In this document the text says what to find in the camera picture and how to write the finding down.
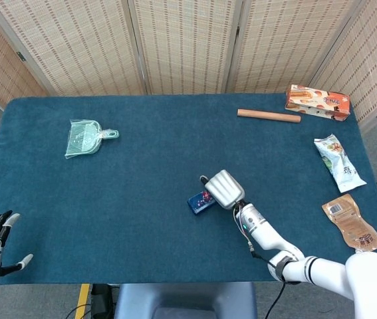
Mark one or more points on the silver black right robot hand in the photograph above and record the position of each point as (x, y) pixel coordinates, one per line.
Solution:
(224, 189)

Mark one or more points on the blue glasses case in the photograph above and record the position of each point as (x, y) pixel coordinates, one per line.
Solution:
(197, 204)

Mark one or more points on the wooden rolling pin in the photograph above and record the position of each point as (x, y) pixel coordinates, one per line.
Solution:
(268, 115)

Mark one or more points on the blue table cloth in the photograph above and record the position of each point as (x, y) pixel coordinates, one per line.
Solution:
(141, 166)

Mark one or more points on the blue-grey robot torso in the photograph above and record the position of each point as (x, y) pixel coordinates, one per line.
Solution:
(185, 299)

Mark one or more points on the white snack bag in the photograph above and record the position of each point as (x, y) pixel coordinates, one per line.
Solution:
(339, 163)

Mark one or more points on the orange biscuit box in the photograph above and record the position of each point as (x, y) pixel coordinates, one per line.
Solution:
(318, 101)

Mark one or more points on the brown snack pouch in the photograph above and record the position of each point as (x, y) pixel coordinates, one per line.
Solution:
(351, 222)

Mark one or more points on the bamboo folding screen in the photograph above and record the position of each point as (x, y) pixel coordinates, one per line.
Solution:
(188, 50)

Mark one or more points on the green dustpan in plastic bag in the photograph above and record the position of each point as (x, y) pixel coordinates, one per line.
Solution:
(83, 139)

